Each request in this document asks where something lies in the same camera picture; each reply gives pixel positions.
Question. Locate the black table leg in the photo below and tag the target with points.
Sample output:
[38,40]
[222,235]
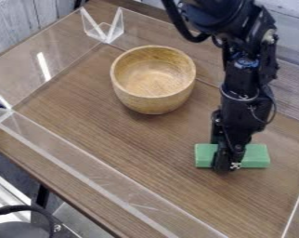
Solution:
[43,196]

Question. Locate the green rectangular block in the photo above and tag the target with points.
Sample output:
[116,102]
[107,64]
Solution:
[256,157]

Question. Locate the clear acrylic corner bracket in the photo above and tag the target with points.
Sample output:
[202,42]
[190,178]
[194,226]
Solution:
[104,32]

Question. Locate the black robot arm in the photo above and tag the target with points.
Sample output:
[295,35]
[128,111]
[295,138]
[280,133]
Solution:
[240,26]

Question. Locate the brown wooden bowl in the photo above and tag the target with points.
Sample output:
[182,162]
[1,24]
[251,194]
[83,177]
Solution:
[154,78]

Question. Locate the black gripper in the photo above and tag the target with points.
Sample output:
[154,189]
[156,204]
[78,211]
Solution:
[242,116]

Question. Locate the clear acrylic front barrier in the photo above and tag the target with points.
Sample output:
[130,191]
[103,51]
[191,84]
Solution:
[140,214]

